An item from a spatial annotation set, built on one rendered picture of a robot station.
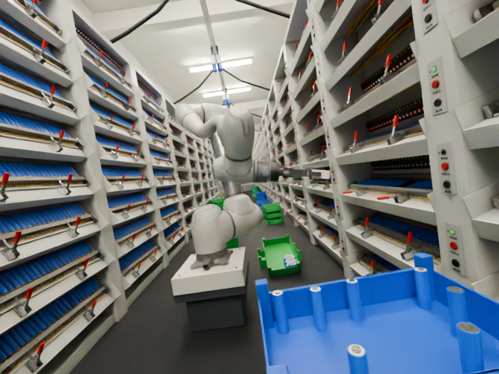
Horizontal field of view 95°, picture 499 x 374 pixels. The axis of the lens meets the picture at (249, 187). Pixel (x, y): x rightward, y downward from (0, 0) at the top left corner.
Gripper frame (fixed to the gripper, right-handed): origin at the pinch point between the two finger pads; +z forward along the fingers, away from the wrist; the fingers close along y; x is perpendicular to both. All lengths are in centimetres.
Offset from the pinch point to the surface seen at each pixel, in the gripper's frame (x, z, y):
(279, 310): -23, -22, 54
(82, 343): -79, -96, -8
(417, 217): -11.4, 22.1, 22.6
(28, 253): -33, -103, 9
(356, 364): -20, -17, 67
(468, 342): -18, -5, 66
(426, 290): -19, 1, 53
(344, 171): 2.9, 22.0, -30.4
